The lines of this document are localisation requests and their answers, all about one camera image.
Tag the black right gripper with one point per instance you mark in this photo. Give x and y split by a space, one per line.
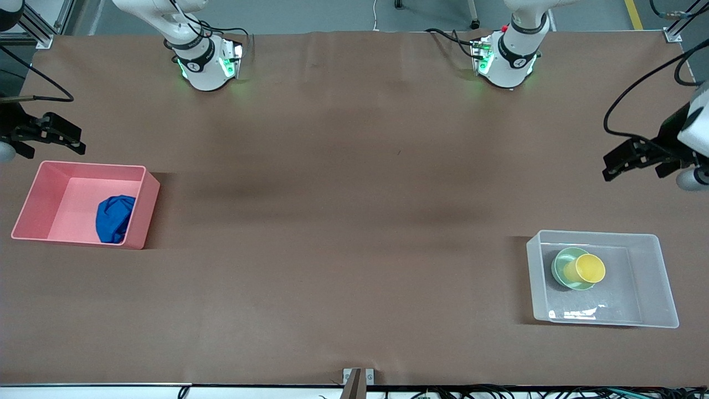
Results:
9 121

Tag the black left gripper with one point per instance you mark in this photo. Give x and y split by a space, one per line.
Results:
668 137

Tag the blue cloth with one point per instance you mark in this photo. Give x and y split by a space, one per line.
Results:
114 219

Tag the yellow cup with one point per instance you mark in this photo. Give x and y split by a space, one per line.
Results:
587 269

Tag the light green bowl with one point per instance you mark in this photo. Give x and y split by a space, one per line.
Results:
559 266

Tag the white Franka right arm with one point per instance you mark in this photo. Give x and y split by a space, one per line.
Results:
202 72

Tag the white Franka left arm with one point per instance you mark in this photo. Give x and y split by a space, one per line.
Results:
509 66

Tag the pink plastic box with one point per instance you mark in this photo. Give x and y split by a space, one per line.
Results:
61 202

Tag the clear plastic box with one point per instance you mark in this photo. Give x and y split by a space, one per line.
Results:
637 282

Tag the black cart caster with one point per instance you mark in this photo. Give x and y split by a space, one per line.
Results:
474 23

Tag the brown table cover sheet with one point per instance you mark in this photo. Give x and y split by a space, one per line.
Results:
354 144

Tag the aluminium frame post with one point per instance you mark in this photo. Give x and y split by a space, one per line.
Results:
39 27
678 30

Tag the white table edge rail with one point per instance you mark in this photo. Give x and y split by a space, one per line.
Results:
94 391

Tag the metal table bracket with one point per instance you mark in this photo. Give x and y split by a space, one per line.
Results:
358 382

